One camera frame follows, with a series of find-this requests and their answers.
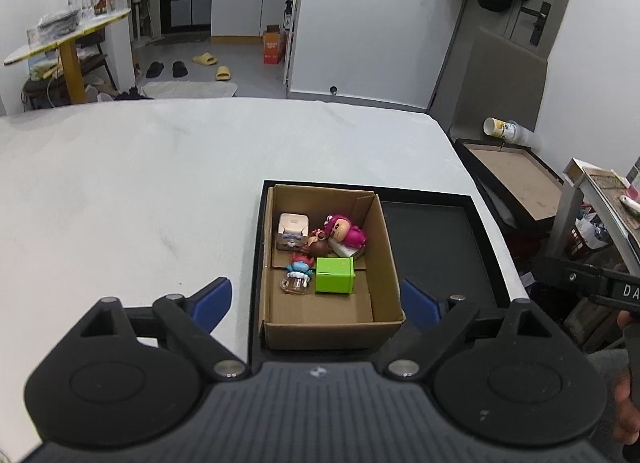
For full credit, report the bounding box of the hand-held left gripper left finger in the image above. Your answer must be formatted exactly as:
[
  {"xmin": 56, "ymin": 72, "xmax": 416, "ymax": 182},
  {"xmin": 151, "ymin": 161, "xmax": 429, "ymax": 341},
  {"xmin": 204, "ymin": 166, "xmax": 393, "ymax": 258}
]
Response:
[{"xmin": 79, "ymin": 277, "xmax": 249, "ymax": 382}]

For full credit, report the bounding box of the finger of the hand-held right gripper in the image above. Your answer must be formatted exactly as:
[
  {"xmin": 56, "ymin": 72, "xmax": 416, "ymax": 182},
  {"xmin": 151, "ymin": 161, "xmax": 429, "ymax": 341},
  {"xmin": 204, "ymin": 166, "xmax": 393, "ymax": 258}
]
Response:
[{"xmin": 532, "ymin": 255, "xmax": 607, "ymax": 302}]

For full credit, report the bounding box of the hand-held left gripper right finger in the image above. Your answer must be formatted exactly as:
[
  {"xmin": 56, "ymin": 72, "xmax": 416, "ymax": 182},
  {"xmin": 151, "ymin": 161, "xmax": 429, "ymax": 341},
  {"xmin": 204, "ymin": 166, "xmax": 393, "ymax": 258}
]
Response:
[{"xmin": 387, "ymin": 278, "xmax": 562, "ymax": 382}]

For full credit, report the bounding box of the black tray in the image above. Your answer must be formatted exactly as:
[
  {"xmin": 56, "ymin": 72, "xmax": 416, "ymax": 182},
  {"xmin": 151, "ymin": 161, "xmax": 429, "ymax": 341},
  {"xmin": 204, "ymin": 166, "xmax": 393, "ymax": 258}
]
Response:
[{"xmin": 248, "ymin": 180, "xmax": 514, "ymax": 369}]

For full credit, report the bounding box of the blue figurine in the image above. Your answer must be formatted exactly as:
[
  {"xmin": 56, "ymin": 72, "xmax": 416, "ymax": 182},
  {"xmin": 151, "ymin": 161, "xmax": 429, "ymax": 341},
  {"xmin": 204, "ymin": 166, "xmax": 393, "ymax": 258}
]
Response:
[{"xmin": 280, "ymin": 252, "xmax": 316, "ymax": 295}]

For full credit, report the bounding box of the brown cardboard box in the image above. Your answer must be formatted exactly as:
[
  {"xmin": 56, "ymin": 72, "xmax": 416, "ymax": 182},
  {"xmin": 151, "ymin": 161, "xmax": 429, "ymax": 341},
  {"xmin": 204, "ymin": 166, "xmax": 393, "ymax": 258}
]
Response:
[{"xmin": 259, "ymin": 184, "xmax": 406, "ymax": 352}]

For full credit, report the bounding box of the pink figurine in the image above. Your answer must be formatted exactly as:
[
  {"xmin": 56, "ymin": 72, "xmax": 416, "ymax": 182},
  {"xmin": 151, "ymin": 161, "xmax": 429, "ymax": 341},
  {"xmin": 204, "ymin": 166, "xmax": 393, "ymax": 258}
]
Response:
[{"xmin": 322, "ymin": 214, "xmax": 370, "ymax": 259}]

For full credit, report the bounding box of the small brown figurine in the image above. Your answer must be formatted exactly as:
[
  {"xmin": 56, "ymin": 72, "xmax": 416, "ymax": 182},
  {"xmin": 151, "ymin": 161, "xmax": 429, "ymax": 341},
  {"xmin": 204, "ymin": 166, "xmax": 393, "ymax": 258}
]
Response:
[{"xmin": 306, "ymin": 229, "xmax": 331, "ymax": 258}]

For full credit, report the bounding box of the person's right hand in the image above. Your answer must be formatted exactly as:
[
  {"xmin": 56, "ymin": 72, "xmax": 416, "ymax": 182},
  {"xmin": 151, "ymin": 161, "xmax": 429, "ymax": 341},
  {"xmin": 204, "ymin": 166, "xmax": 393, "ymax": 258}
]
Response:
[{"xmin": 614, "ymin": 310, "xmax": 640, "ymax": 447}]

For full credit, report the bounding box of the green cube toy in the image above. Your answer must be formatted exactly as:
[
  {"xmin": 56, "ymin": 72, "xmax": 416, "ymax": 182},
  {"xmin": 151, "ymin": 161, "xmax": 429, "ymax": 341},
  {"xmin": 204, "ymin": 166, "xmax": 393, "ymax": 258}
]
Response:
[{"xmin": 315, "ymin": 256, "xmax": 357, "ymax": 295}]

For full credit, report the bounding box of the grey metal desk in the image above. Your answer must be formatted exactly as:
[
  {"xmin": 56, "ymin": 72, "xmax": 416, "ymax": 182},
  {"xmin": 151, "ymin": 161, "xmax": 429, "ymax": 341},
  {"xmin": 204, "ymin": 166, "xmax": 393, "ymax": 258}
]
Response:
[{"xmin": 550, "ymin": 156, "xmax": 640, "ymax": 264}]

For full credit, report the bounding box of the black framed brown board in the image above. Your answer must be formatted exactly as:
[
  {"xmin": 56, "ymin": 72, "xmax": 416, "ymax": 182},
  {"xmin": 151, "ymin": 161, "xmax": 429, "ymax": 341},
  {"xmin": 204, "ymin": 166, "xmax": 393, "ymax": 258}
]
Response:
[{"xmin": 454, "ymin": 137, "xmax": 566, "ymax": 230}]

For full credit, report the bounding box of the beige cube toy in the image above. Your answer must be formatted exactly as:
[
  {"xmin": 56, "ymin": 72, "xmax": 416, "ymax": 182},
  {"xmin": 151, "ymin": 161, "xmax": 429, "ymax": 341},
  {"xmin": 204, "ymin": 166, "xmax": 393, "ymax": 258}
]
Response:
[{"xmin": 276, "ymin": 213, "xmax": 310, "ymax": 250}]

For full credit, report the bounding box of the white yellow paper cup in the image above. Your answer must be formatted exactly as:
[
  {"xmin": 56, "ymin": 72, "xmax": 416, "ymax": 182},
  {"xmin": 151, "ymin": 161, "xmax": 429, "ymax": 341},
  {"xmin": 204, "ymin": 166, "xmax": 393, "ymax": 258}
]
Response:
[{"xmin": 482, "ymin": 116, "xmax": 541, "ymax": 147}]

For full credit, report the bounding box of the grey board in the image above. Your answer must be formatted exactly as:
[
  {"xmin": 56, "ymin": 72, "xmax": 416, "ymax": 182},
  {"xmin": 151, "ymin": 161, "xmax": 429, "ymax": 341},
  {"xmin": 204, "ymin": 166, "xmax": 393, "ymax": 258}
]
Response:
[{"xmin": 447, "ymin": 26, "xmax": 550, "ymax": 142}]

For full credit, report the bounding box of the white floor mat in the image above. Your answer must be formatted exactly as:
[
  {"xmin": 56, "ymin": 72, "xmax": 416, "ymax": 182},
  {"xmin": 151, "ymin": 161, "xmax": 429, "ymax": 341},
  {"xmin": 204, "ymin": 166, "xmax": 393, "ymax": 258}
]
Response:
[{"xmin": 142, "ymin": 80, "xmax": 239, "ymax": 100}]

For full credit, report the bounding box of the orange cardboard box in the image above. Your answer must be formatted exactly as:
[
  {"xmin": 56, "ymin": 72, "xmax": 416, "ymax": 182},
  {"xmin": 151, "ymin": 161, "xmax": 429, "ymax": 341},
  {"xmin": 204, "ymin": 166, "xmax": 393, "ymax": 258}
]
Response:
[{"xmin": 263, "ymin": 25, "xmax": 287, "ymax": 66}]

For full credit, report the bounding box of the round table with wooden leg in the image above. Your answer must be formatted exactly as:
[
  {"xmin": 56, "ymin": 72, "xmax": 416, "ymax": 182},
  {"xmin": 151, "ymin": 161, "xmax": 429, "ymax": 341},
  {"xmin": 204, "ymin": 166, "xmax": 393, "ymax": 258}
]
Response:
[{"xmin": 4, "ymin": 8, "xmax": 132, "ymax": 112}]

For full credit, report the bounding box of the white cabinet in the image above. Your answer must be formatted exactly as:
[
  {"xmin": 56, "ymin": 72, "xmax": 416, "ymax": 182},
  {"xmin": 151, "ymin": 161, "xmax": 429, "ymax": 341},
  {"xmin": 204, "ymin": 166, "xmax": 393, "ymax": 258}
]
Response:
[{"xmin": 211, "ymin": 0, "xmax": 304, "ymax": 39}]

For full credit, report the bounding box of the black door handle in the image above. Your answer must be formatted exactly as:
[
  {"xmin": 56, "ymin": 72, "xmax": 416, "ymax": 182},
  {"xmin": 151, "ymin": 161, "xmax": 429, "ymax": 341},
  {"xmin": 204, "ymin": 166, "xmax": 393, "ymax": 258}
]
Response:
[{"xmin": 529, "ymin": 2, "xmax": 552, "ymax": 48}]

